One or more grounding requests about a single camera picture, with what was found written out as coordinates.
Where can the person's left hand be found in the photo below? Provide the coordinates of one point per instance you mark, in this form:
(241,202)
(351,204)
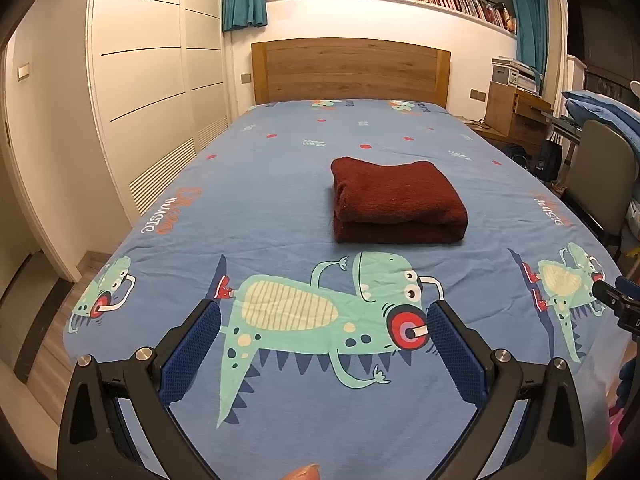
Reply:
(306,473)

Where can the white wardrobe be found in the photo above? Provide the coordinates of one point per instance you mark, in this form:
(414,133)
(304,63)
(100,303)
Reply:
(145,85)

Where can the black paper bag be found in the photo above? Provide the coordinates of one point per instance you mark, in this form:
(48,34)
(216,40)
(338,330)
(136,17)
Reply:
(550,157)

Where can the grey chair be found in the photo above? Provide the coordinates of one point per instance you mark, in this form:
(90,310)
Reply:
(597,160)

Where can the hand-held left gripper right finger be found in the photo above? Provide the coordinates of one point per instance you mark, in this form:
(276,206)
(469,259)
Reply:
(455,355)

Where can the white wall switch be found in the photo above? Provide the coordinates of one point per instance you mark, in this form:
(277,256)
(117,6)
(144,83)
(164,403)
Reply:
(23,72)

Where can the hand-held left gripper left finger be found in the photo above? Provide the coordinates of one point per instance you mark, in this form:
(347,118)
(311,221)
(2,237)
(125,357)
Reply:
(195,350)

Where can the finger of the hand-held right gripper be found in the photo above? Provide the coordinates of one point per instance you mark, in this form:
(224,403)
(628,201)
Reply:
(612,294)

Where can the wooden desk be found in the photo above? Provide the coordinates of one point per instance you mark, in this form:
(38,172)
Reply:
(500,105)

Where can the blue dinosaur print bed sheet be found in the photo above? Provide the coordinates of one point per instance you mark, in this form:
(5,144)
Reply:
(280,170)

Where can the wooden headboard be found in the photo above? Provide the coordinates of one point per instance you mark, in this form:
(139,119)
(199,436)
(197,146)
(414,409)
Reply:
(350,70)

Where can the dark red towel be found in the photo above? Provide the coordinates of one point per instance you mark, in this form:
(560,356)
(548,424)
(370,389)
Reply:
(395,195)

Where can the white printer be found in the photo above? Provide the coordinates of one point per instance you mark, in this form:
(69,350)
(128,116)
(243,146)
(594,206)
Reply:
(512,74)

